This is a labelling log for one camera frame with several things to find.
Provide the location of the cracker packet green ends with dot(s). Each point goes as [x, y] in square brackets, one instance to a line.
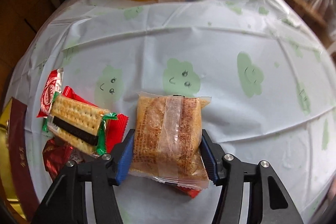
[81, 125]

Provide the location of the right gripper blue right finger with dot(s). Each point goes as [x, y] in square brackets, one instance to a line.
[212, 157]

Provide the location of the red white candy wrapper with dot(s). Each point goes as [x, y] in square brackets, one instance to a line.
[53, 85]

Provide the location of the shiny red snack packet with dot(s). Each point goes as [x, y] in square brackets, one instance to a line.
[55, 155]

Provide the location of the red rice cake packet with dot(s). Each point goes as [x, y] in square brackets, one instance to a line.
[115, 131]

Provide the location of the gold tin snack box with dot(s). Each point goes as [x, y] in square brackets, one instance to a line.
[16, 183]

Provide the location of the wooden side shelf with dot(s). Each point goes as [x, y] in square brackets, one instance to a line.
[315, 15]

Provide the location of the brown cake snack packet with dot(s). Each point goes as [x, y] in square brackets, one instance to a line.
[167, 137]

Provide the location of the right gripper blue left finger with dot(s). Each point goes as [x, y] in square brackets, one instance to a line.
[123, 157]

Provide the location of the white green-patterned tablecloth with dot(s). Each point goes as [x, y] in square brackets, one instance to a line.
[270, 80]

